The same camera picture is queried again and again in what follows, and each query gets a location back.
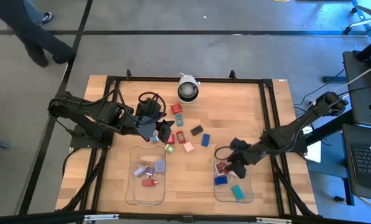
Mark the teal printed card box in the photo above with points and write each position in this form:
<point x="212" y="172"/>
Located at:
<point x="179" y="120"/>

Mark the lavender wall charger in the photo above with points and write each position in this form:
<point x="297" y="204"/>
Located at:
<point x="139" y="171"/>
<point x="156" y="133"/>

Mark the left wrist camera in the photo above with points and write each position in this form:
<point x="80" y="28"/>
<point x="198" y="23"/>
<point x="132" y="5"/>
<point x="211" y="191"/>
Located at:
<point x="148" y="109"/>

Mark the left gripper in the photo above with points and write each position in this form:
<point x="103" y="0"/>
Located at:
<point x="146" y="127"/>

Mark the red printed card box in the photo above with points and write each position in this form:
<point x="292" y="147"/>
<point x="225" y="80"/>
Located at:
<point x="223" y="166"/>
<point x="181" y="137"/>

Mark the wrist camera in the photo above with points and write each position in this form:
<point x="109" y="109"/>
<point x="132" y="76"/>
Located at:
<point x="239" y="144"/>
<point x="148" y="109"/>

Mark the rolling stand base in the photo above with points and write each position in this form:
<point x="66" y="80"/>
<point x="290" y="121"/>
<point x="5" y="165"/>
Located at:
<point x="363" y="18"/>

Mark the black bottom crossbeam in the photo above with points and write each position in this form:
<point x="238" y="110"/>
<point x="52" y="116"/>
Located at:
<point x="48" y="217"/>

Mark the white paper sheet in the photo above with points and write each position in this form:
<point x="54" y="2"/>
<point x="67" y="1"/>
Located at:
<point x="314" y="152"/>

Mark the plain teal box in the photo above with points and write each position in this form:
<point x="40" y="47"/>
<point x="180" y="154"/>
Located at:
<point x="237" y="192"/>

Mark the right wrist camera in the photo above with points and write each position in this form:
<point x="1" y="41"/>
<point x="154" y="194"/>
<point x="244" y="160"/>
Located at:
<point x="239" y="144"/>

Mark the white cylindrical cup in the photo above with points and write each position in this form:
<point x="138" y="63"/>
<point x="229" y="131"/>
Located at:
<point x="188" y="90"/>

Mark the black pole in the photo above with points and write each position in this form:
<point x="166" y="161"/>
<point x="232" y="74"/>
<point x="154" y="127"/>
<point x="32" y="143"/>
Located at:
<point x="370" y="48"/>

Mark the clear plastic bin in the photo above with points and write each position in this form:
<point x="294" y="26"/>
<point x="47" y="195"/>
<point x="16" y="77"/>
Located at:
<point x="141" y="196"/>
<point x="228" y="199"/>

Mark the black stand leg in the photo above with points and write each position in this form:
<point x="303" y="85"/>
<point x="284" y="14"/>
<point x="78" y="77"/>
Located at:
<point x="346" y="186"/>

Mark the black rectangular box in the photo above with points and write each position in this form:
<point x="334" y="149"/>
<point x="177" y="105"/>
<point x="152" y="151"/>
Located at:
<point x="196" y="130"/>

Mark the black laptop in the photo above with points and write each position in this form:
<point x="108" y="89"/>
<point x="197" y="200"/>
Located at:
<point x="368" y="161"/>

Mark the small teal wall charger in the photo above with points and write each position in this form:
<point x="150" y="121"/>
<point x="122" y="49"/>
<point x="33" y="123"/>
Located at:
<point x="154" y="140"/>

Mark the dark gray desk top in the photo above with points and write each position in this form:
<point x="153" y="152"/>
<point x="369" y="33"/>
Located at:
<point x="359" y="77"/>

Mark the lavender multiport USB charger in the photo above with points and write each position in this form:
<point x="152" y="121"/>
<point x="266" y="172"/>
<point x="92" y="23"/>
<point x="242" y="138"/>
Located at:
<point x="160" y="166"/>

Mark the person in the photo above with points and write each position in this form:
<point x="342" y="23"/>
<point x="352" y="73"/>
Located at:
<point x="36" y="12"/>
<point x="26" y="28"/>

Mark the small purple wall charger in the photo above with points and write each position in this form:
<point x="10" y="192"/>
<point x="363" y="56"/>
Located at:
<point x="149" y="171"/>

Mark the black table frame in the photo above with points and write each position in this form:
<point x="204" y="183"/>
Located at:
<point x="219" y="80"/>

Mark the white printed card box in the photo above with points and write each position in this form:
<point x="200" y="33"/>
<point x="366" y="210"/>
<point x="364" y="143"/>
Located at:
<point x="217" y="171"/>

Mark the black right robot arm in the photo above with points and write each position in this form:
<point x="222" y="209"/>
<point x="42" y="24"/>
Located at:
<point x="297" y="127"/>

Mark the pink USB wall charger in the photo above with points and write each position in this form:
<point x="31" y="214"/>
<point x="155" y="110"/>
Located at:
<point x="188" y="147"/>

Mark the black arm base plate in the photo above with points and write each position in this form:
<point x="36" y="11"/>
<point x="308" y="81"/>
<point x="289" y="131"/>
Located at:
<point x="79" y="141"/>
<point x="297" y="147"/>

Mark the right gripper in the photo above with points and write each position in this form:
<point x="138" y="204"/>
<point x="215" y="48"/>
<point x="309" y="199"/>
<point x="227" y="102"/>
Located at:
<point x="249" y="158"/>

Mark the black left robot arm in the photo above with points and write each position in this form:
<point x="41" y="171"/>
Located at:
<point x="89" y="109"/>

